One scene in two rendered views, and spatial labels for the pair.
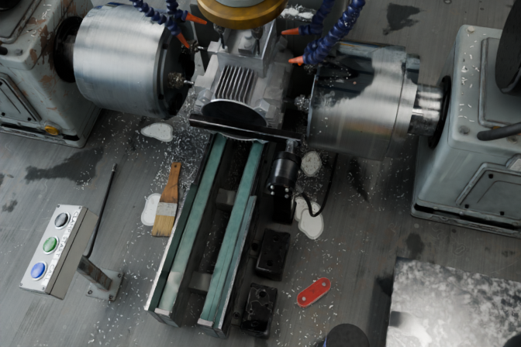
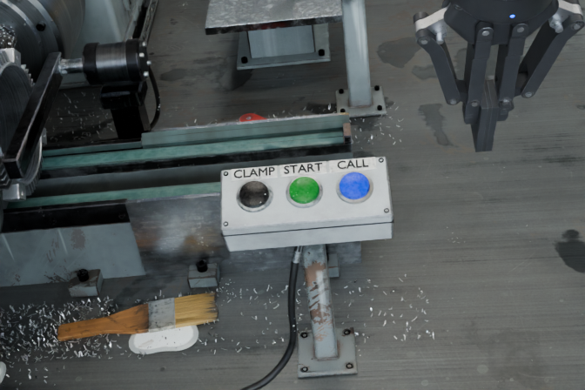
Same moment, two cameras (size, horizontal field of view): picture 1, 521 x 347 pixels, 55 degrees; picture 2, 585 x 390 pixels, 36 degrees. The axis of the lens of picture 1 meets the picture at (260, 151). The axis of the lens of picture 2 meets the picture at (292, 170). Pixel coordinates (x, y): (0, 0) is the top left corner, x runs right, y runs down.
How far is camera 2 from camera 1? 124 cm
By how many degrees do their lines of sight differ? 64
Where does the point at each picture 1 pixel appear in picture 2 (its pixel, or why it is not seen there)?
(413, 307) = (263, 10)
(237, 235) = (208, 143)
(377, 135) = not seen: outside the picture
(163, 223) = (191, 307)
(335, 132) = not seen: outside the picture
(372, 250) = (190, 101)
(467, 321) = not seen: outside the picture
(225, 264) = (256, 142)
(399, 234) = (163, 86)
